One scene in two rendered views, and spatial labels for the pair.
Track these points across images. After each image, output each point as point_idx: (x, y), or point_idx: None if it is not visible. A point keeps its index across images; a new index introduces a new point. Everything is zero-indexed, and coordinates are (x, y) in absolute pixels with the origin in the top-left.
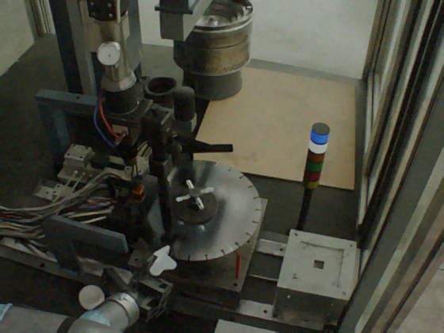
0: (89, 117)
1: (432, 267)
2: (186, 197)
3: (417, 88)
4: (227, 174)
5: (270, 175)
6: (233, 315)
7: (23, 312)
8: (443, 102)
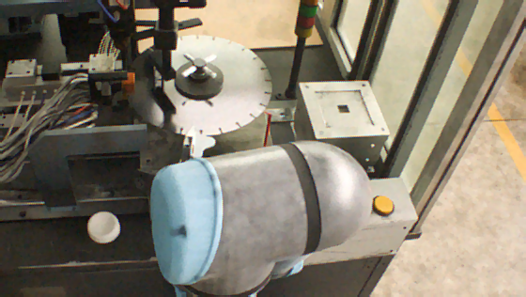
0: (0, 38)
1: (522, 37)
2: (193, 70)
3: None
4: (213, 43)
5: None
6: None
7: (224, 155)
8: None
